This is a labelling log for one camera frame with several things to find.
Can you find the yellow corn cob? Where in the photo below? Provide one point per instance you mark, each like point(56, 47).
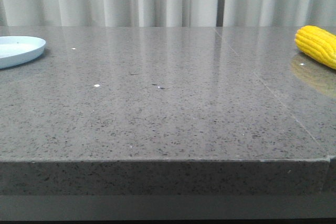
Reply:
point(317, 43)

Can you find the light blue round plate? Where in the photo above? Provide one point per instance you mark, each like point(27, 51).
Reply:
point(17, 50)

